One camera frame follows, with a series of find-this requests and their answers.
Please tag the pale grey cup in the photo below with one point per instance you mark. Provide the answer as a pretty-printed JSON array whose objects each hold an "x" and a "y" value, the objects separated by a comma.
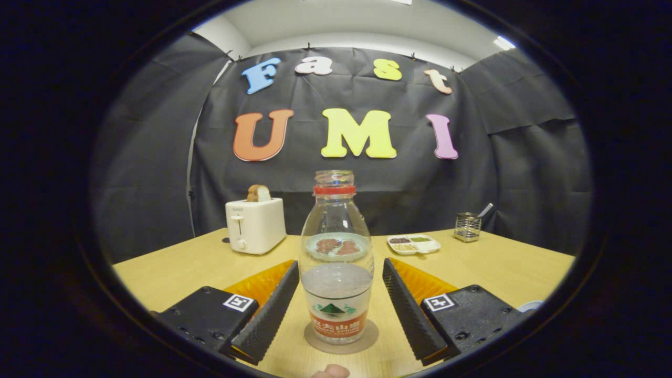
[{"x": 530, "y": 305}]

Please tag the bread slice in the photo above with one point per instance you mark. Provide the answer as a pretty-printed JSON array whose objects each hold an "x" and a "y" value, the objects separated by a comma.
[{"x": 258, "y": 193}]

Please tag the small ceiling light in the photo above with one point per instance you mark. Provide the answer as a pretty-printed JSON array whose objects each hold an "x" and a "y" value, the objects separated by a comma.
[{"x": 504, "y": 43}]

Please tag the wooden table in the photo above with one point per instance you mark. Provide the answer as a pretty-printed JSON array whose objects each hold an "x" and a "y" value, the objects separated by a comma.
[{"x": 173, "y": 273}]

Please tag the pale green plate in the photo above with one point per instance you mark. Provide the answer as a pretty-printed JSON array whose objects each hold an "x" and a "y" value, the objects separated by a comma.
[{"x": 336, "y": 254}]

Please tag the white divided dish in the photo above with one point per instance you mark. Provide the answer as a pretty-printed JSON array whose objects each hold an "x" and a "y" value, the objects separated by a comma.
[{"x": 426, "y": 245}]

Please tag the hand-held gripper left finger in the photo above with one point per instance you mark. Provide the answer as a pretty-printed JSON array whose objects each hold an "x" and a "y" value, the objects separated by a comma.
[{"x": 268, "y": 315}]

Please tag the white toaster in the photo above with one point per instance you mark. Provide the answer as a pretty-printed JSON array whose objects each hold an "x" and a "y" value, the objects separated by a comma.
[{"x": 260, "y": 226}]

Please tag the brown round coaster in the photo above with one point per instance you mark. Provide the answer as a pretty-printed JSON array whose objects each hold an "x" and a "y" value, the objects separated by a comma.
[{"x": 370, "y": 338}]

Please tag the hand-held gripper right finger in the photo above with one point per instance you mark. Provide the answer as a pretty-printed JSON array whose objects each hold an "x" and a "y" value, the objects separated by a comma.
[{"x": 409, "y": 315}]

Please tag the clear plastic juice bottle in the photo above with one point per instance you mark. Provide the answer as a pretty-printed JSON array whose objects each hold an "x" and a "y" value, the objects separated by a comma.
[{"x": 336, "y": 294}]

